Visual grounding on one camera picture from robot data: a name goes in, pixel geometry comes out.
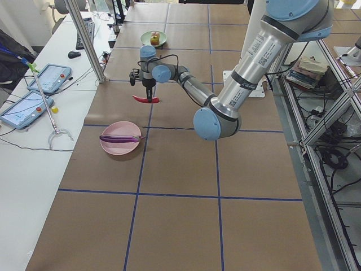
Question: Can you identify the metal grabber stick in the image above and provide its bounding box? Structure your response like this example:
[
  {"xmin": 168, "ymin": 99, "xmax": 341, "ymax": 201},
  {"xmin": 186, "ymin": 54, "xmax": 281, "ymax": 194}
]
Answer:
[{"xmin": 27, "ymin": 63, "xmax": 74, "ymax": 150}]

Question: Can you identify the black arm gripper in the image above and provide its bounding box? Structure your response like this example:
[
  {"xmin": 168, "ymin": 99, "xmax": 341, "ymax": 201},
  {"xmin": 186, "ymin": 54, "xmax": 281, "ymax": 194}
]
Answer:
[{"xmin": 129, "ymin": 68, "xmax": 155, "ymax": 103}]

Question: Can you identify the red chili pepper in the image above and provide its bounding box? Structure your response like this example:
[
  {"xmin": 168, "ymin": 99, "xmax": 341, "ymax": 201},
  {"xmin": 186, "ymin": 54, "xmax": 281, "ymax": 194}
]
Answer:
[{"xmin": 132, "ymin": 95, "xmax": 161, "ymax": 104}]

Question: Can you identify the upper teach pendant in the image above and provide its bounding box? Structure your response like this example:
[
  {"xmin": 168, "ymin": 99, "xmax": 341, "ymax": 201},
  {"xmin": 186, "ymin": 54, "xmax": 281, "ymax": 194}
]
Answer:
[{"xmin": 37, "ymin": 63, "xmax": 72, "ymax": 94}]

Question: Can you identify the black keyboard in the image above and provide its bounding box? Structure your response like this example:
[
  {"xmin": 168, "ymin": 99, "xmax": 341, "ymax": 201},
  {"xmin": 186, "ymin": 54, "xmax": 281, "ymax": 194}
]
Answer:
[{"xmin": 75, "ymin": 21, "xmax": 96, "ymax": 50}]

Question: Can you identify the green plate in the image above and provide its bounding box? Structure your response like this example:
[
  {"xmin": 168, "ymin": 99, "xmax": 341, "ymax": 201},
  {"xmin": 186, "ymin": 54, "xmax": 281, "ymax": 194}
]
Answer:
[{"xmin": 140, "ymin": 30, "xmax": 168, "ymax": 47}]

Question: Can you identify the stack of books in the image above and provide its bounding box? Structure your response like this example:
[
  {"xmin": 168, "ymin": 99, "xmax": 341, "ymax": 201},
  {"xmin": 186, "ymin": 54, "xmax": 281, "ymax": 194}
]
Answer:
[{"xmin": 285, "ymin": 56, "xmax": 328, "ymax": 89}]

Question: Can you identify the teach pendant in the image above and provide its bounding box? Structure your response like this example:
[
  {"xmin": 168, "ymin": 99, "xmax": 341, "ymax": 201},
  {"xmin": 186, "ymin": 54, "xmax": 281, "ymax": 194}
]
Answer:
[
  {"xmin": 37, "ymin": 63, "xmax": 72, "ymax": 94},
  {"xmin": 1, "ymin": 90, "xmax": 46, "ymax": 129}
]

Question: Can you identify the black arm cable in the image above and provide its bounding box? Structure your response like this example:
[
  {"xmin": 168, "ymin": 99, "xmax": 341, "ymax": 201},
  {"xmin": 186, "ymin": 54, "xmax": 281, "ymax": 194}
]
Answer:
[{"xmin": 137, "ymin": 54, "xmax": 179, "ymax": 68}]

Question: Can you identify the purple eggplant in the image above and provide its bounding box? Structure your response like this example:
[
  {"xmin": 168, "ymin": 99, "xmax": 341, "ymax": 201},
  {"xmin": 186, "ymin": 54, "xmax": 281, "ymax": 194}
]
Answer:
[{"xmin": 99, "ymin": 135, "xmax": 145, "ymax": 143}]

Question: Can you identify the pink plate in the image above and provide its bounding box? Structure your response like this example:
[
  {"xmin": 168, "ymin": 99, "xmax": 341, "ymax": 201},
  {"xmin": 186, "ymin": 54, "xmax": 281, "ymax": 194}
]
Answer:
[{"xmin": 100, "ymin": 121, "xmax": 142, "ymax": 155}]

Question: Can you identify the left aluminium frame post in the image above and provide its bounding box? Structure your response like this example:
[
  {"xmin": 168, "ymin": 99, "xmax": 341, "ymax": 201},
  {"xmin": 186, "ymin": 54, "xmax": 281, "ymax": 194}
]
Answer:
[{"xmin": 64, "ymin": 0, "xmax": 106, "ymax": 84}]

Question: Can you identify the lower teach pendant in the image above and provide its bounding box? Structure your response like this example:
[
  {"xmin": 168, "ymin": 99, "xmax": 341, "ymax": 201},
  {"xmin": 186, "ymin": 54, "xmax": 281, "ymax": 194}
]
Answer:
[{"xmin": 1, "ymin": 90, "xmax": 46, "ymax": 129}]

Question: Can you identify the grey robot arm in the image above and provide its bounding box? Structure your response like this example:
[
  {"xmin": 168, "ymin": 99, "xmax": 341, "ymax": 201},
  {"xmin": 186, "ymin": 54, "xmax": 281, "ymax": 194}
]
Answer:
[{"xmin": 129, "ymin": 1, "xmax": 334, "ymax": 141}]

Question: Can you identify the black computer mouse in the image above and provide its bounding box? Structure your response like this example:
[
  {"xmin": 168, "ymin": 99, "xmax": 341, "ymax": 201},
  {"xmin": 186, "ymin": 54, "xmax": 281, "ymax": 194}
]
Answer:
[{"xmin": 68, "ymin": 51, "xmax": 81, "ymax": 59}]

